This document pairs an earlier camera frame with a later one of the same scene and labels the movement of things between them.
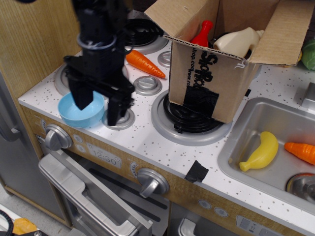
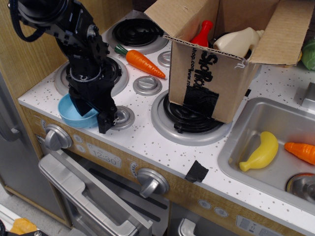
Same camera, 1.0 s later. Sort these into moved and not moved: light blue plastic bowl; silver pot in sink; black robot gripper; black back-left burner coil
Moved: black robot gripper
Not moved: silver pot in sink; black back-left burner coil; light blue plastic bowl
